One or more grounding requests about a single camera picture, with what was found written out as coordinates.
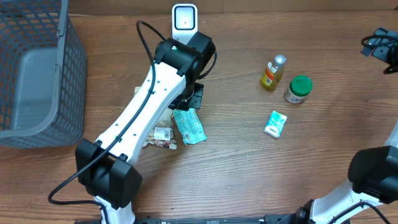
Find teal tissue packet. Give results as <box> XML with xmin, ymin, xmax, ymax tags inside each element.
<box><xmin>173</xmin><ymin>108</ymin><xmax>207</xmax><ymax>145</ymax></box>

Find brown snack bag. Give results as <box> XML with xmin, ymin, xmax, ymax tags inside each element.
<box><xmin>133</xmin><ymin>86</ymin><xmax>178</xmax><ymax>151</ymax></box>

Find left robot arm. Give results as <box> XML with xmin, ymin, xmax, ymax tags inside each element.
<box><xmin>75</xmin><ymin>32</ymin><xmax>216</xmax><ymax>223</ymax></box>

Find green lid white jar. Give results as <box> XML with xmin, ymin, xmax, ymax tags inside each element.
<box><xmin>284</xmin><ymin>75</ymin><xmax>313</xmax><ymax>104</ymax></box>

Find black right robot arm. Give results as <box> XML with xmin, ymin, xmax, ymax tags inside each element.
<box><xmin>280</xmin><ymin>126</ymin><xmax>397</xmax><ymax>224</ymax></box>

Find green white tissue pack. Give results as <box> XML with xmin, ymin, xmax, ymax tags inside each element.
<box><xmin>263</xmin><ymin>111</ymin><xmax>287</xmax><ymax>138</ymax></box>

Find dark grey mesh plastic basket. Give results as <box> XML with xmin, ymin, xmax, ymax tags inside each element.
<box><xmin>1</xmin><ymin>0</ymin><xmax>87</xmax><ymax>149</ymax></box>

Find yellow liquid bottle grey cap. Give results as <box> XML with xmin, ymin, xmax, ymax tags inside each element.
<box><xmin>260</xmin><ymin>55</ymin><xmax>286</xmax><ymax>91</ymax></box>

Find white barcode scanner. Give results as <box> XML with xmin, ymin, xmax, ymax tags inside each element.
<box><xmin>172</xmin><ymin>3</ymin><xmax>198</xmax><ymax>44</ymax></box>

